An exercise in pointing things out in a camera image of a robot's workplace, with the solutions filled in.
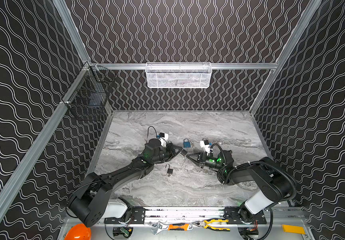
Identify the white wire basket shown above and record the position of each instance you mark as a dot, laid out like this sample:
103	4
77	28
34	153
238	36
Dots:
175	75

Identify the adjustable wrench orange handle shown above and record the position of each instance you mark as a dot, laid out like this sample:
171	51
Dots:
159	227

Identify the black padlock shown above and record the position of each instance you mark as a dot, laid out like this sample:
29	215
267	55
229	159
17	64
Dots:
183	153
169	170

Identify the blue padlock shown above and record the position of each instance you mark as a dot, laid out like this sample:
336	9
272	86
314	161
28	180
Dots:
186	143
205	141

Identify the black wire basket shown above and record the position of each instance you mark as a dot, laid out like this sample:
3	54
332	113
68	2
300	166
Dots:
90	101

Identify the orange hard hat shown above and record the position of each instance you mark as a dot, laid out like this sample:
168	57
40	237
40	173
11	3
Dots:
79	232

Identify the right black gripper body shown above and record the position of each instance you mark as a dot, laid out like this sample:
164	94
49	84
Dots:
200	159

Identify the yellow handled pliers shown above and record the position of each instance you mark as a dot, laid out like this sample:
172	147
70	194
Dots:
219	225

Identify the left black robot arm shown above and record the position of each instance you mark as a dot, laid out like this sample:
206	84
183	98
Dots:
90	200

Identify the yellow tag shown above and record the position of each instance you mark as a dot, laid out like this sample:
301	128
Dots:
293	229

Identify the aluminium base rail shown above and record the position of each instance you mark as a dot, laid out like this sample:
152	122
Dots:
151	215

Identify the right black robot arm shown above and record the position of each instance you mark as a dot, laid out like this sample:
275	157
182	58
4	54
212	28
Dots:
275	185

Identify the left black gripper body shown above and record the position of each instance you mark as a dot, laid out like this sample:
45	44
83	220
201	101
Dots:
172	150

